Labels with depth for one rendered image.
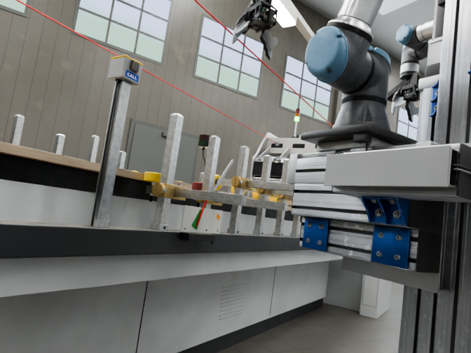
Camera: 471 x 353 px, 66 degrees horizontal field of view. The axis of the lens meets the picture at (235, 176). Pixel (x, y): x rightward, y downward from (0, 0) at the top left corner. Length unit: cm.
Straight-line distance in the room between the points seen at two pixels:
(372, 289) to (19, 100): 534
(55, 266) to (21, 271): 9
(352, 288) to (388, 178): 335
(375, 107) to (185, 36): 652
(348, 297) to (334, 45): 338
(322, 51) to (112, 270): 88
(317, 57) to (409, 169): 37
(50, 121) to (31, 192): 505
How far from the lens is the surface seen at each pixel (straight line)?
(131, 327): 166
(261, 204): 142
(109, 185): 115
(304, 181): 104
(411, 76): 184
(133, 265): 129
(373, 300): 387
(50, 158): 123
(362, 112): 98
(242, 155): 174
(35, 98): 633
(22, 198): 126
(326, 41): 93
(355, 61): 94
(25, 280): 108
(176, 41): 725
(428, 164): 69
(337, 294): 408
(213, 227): 155
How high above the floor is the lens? 79
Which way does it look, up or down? 6 degrees up
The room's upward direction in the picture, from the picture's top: 8 degrees clockwise
